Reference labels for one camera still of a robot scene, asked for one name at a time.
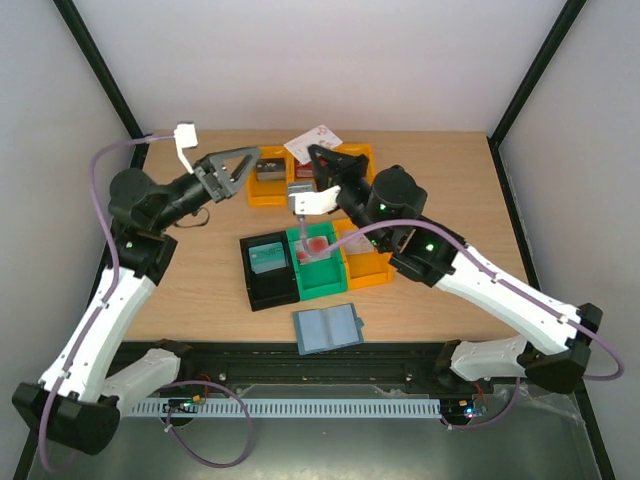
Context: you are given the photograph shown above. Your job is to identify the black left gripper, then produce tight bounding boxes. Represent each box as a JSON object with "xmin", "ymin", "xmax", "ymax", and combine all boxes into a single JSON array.
[{"xmin": 152, "ymin": 146, "xmax": 261, "ymax": 233}]

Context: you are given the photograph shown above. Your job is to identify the blue leather card holder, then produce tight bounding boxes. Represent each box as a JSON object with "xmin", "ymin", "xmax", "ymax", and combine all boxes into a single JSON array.
[{"xmin": 293, "ymin": 303, "xmax": 364, "ymax": 356}]

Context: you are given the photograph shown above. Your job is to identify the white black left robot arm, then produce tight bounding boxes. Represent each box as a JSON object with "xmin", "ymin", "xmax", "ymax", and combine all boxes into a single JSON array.
[{"xmin": 12, "ymin": 147, "xmax": 261, "ymax": 455}]

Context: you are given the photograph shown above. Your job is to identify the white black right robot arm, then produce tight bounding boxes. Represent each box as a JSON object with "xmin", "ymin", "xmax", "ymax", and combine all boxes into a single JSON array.
[{"xmin": 291, "ymin": 144, "xmax": 602, "ymax": 394}]

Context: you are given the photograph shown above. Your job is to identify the red card in rear bin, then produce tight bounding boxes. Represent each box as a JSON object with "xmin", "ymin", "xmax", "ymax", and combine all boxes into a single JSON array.
[{"xmin": 294, "ymin": 159, "xmax": 314, "ymax": 179}]

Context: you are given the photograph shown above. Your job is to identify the dark card in rear bin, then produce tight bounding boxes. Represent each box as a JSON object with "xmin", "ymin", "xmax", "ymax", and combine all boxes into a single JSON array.
[{"xmin": 255, "ymin": 157, "xmax": 286, "ymax": 182}]

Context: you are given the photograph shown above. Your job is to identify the white red circle card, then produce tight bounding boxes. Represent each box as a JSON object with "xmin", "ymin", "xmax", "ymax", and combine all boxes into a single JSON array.
[{"xmin": 293, "ymin": 236, "xmax": 331, "ymax": 265}]

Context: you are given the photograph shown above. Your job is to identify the teal credit card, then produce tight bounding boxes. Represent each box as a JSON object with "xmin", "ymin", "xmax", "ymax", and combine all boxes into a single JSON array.
[{"xmin": 248, "ymin": 242, "xmax": 288, "ymax": 275}]

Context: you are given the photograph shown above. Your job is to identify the white patterned card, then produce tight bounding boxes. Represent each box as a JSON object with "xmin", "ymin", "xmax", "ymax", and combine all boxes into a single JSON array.
[{"xmin": 343, "ymin": 235, "xmax": 376, "ymax": 256}]

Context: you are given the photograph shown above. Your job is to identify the orange rear triple bin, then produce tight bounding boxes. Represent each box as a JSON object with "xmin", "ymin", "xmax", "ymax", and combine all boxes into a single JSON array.
[{"xmin": 246, "ymin": 143, "xmax": 376, "ymax": 208}]

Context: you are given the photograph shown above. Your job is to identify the green plastic bin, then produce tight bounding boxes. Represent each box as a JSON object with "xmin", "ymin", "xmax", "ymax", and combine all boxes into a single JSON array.
[{"xmin": 285, "ymin": 223, "xmax": 347, "ymax": 301}]

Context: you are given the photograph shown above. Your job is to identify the orange front plastic bin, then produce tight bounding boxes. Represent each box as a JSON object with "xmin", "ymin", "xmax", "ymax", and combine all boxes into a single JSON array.
[{"xmin": 339, "ymin": 245, "xmax": 394, "ymax": 290}]

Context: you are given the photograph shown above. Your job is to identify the black plastic bin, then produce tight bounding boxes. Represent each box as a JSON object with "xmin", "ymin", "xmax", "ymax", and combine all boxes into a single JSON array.
[{"xmin": 239, "ymin": 231, "xmax": 300, "ymax": 312}]

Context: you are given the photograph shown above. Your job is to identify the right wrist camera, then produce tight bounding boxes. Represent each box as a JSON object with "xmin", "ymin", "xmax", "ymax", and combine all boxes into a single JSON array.
[{"xmin": 287, "ymin": 182, "xmax": 341, "ymax": 216}]

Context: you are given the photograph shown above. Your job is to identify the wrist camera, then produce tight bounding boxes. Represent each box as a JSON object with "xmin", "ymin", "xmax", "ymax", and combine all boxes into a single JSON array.
[
  {"xmin": 173, "ymin": 122, "xmax": 198, "ymax": 174},
  {"xmin": 287, "ymin": 182, "xmax": 341, "ymax": 216}
]

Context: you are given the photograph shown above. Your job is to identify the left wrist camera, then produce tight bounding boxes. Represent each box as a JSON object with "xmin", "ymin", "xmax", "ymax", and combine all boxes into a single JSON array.
[{"xmin": 173, "ymin": 122, "xmax": 198, "ymax": 174}]

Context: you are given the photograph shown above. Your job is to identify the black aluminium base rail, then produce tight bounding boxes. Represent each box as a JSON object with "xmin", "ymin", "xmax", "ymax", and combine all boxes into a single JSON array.
[{"xmin": 114, "ymin": 341, "xmax": 581, "ymax": 396}]

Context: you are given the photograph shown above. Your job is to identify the black frame post left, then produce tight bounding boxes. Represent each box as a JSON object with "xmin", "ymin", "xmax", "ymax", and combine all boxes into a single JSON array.
[{"xmin": 53, "ymin": 0, "xmax": 143, "ymax": 138}]

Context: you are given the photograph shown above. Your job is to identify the black frame post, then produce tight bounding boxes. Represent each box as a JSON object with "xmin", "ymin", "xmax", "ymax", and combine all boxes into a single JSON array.
[
  {"xmin": 53, "ymin": 0, "xmax": 143, "ymax": 138},
  {"xmin": 488, "ymin": 0, "xmax": 587, "ymax": 151}
]

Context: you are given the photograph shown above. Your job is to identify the light blue slotted cable duct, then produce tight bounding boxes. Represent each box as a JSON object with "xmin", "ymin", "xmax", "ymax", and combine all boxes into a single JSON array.
[{"xmin": 128, "ymin": 398, "xmax": 441, "ymax": 419}]

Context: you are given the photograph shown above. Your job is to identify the black frame post right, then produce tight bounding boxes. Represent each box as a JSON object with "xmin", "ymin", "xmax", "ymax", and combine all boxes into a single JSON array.
[{"xmin": 488, "ymin": 0, "xmax": 587, "ymax": 151}]

